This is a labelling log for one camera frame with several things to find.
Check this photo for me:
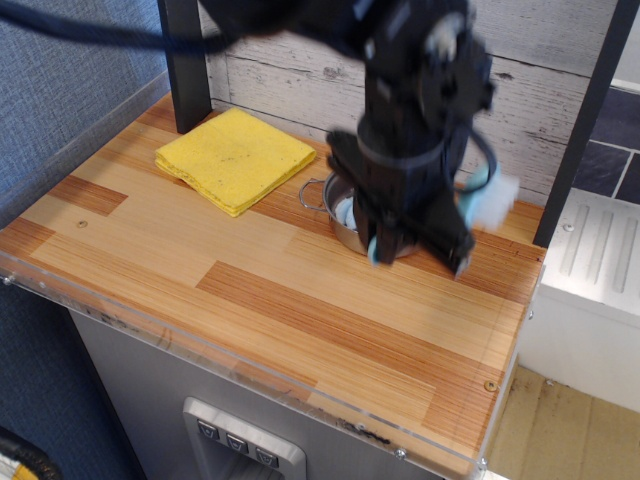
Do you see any dark shelf post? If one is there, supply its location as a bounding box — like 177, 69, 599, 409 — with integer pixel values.
157, 0, 212, 134
533, 0, 639, 248

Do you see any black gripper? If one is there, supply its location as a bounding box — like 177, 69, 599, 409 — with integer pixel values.
327, 130, 469, 265

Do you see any clear acrylic table edge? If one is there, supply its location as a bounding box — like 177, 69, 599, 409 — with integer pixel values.
1, 248, 493, 479

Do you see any light blue dish brush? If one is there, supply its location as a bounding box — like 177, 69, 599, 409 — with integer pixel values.
367, 159, 521, 266

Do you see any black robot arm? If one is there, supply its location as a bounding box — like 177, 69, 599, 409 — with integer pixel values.
204, 1, 497, 273

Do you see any dark right shelf post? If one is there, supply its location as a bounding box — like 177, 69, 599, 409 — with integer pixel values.
533, 0, 639, 248

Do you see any blue plush toy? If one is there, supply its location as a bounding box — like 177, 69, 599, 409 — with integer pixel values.
335, 197, 357, 232

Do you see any white ribbed cabinet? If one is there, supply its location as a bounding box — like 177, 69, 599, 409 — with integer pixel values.
518, 189, 639, 410

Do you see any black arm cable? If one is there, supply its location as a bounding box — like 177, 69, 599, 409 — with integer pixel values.
0, 4, 226, 54

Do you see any folded yellow cloth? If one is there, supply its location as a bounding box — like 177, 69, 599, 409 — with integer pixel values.
155, 108, 316, 217

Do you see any grey cabinet with buttons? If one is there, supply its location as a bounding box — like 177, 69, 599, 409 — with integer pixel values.
71, 307, 483, 479

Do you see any yellow object at corner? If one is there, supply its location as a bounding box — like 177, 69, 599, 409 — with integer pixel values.
1, 427, 63, 480

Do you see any dark left shelf post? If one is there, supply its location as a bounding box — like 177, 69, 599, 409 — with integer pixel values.
157, 0, 212, 134

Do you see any small steel pot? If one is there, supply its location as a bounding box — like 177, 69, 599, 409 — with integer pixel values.
298, 172, 426, 260

